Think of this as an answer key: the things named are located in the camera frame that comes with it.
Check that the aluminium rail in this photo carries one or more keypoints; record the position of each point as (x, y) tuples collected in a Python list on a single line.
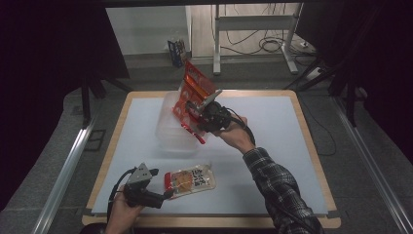
[(373, 162), (61, 182)]

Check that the cream and red spout pouch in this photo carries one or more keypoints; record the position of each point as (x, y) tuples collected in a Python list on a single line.
[(191, 180)]

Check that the red snack packet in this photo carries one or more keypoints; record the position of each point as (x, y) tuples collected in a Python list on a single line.
[(193, 94)]

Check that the person's left hand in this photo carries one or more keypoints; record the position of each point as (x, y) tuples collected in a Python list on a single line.
[(121, 214)]

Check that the clear plastic container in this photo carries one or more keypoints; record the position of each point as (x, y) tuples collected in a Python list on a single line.
[(172, 130)]

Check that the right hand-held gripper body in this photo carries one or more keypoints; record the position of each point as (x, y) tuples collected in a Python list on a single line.
[(212, 117)]

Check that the white metal stand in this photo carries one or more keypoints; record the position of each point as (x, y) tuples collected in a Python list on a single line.
[(256, 24)]

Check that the blue carton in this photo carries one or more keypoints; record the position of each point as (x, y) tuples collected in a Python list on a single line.
[(177, 52)]

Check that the black curtain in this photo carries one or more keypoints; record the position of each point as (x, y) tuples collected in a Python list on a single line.
[(373, 65), (48, 81)]

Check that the person's right hand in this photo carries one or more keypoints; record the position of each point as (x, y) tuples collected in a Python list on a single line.
[(235, 135)]

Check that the black stand legs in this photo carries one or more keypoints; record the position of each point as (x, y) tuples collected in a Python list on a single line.
[(324, 76), (87, 94)]

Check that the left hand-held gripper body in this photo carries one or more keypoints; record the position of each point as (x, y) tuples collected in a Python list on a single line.
[(140, 191)]

